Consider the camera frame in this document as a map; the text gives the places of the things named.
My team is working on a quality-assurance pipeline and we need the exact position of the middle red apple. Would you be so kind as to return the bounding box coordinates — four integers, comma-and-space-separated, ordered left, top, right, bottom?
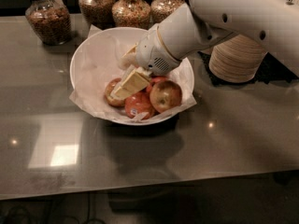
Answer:
146, 76, 168, 93

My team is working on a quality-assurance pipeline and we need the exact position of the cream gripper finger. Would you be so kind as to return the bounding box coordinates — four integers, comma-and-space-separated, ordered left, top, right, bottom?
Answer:
118, 46, 137, 69
111, 66, 151, 100

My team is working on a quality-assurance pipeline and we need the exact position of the left glass cereal jar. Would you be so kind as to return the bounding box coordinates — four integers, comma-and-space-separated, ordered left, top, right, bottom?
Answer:
25, 0, 72, 46

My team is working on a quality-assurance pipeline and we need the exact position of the right yellow red apple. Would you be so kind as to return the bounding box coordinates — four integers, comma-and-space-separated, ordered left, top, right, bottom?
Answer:
149, 80, 182, 113

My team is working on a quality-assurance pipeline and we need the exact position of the left yellowish red apple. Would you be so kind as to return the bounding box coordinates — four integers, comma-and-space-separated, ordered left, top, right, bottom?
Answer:
104, 77, 125, 107

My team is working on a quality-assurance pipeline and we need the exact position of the white bowl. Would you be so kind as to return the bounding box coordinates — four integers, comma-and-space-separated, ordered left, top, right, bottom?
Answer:
69, 26, 196, 126

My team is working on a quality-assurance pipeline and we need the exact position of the white paper liner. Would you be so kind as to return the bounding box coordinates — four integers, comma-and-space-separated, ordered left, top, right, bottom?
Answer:
68, 23, 198, 123

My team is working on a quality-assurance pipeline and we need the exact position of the glass cereal jar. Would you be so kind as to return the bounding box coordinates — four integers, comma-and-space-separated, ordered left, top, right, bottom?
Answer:
78, 0, 116, 29
112, 0, 150, 29
150, 0, 185, 23
25, 0, 72, 46

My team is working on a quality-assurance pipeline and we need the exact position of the front red apple with sticker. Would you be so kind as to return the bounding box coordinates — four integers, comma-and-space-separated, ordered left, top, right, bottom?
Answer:
124, 91, 156, 119

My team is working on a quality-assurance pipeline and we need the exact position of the white rounded gripper body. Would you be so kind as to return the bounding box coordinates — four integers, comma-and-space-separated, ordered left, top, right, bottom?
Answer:
136, 26, 181, 76

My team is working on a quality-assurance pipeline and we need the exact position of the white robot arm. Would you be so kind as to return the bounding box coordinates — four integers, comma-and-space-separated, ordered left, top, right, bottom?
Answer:
111, 0, 299, 99

